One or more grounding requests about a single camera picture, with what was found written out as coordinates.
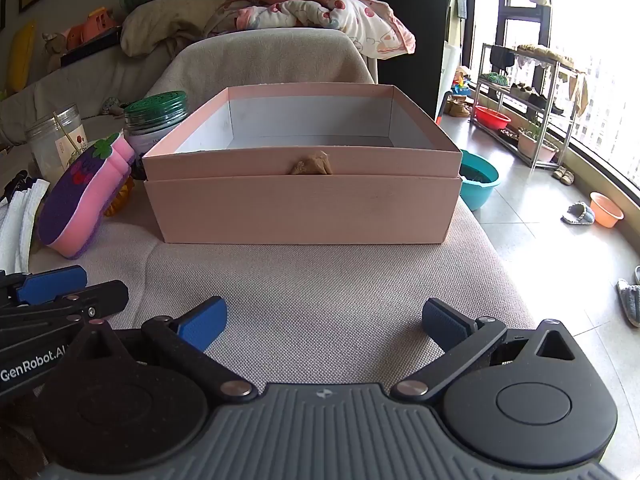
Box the teal plastic basin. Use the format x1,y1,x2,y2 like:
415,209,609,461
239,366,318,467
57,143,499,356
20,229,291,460
457,150,501,211

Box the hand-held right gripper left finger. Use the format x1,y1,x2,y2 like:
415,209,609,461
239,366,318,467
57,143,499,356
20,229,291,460
75,296,258,403

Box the orange bristly ball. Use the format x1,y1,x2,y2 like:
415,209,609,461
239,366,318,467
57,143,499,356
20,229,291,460
102,180,135,217

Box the red plastic basin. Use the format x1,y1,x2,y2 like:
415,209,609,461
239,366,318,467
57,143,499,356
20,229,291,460
474,105,512,128

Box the yellow plush toy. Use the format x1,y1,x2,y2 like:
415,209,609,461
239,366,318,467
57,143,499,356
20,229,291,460
7,20,38,93

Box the grey slipper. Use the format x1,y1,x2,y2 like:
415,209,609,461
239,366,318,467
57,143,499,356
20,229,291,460
561,201,596,225
616,280,640,328

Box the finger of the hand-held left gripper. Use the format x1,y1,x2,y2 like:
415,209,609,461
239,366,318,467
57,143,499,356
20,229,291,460
0,280,130,333
0,266,88,306

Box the orange toy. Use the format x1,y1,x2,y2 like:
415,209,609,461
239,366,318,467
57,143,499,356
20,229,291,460
65,7,118,48

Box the cream pillow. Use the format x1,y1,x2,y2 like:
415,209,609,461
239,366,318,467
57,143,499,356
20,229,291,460
120,0,231,58

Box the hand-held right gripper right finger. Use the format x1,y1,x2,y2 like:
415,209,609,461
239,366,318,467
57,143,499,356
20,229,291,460
390,298,583,403

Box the clear plastic jar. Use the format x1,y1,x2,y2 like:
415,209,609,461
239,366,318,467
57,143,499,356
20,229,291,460
26,105,88,186

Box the colourful plastic toy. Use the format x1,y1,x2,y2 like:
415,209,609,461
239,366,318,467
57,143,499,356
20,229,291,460
450,66,473,98

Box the pink cardboard box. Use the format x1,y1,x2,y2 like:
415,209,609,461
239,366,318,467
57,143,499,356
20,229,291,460
141,85,462,246

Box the floral print blanket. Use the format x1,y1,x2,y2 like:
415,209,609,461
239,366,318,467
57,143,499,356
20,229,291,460
205,0,417,58

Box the metal shoe rack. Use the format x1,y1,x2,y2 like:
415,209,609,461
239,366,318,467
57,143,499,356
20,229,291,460
472,42,576,168

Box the green lid glass jar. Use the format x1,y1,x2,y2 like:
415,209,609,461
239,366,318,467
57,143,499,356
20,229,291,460
122,91,190,181

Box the orange plastic basin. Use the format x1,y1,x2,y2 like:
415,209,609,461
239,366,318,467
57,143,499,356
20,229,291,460
590,191,625,228

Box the dark flat box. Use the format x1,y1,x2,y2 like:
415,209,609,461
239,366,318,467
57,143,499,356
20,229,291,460
60,27,123,68

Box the pink flower pot plant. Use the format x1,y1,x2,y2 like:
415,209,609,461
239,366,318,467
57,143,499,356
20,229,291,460
517,117,560,163

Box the white ribbed cloth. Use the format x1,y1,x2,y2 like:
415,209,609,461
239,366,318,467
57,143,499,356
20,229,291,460
0,177,51,273

